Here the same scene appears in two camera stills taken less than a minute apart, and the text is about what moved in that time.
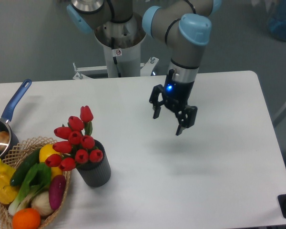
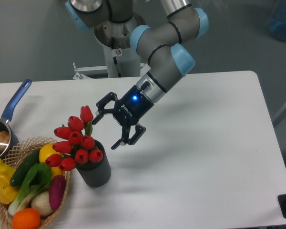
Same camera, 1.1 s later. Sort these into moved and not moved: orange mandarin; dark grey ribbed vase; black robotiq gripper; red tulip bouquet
Moved: black robotiq gripper
Not moved: dark grey ribbed vase; orange mandarin; red tulip bouquet
